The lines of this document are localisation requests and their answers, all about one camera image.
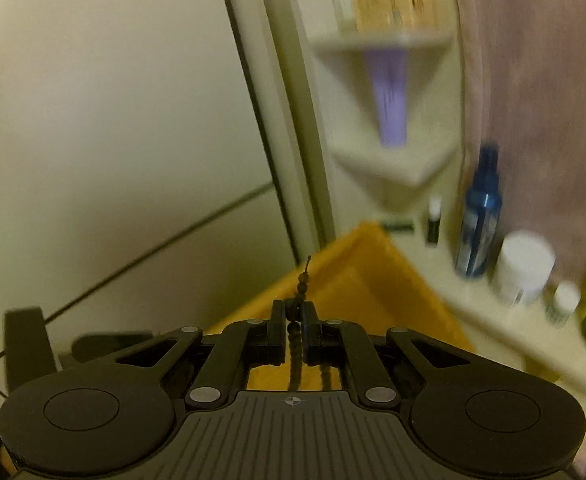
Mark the small black bottle white cap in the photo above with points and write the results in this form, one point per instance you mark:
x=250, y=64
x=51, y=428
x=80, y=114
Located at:
x=433, y=225

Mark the yellow plastic tray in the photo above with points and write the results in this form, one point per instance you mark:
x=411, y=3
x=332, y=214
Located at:
x=373, y=280

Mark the pink hanging towel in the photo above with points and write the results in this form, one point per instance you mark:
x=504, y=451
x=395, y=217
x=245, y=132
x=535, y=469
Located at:
x=538, y=85

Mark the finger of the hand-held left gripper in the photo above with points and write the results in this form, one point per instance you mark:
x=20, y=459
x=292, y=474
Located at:
x=28, y=345
x=98, y=344

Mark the small dark flat object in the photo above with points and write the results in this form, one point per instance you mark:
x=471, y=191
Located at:
x=397, y=226

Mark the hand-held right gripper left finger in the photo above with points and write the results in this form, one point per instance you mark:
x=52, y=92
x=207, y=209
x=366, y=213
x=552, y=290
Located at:
x=278, y=335

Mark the small white jar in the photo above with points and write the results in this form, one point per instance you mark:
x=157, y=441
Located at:
x=562, y=305

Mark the white cream jar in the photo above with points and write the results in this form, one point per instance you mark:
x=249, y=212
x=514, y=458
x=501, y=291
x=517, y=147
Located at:
x=520, y=270

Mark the blue spray bottle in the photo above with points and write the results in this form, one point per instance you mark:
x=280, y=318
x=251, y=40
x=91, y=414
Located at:
x=478, y=220

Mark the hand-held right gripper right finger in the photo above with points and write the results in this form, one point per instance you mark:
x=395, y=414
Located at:
x=309, y=335

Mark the purple tube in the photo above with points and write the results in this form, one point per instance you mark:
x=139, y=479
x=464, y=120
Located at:
x=388, y=100

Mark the beige box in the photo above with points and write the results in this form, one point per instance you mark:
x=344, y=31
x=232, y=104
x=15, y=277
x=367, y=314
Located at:
x=395, y=10

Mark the cream shelf unit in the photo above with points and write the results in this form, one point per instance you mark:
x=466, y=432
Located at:
x=398, y=167

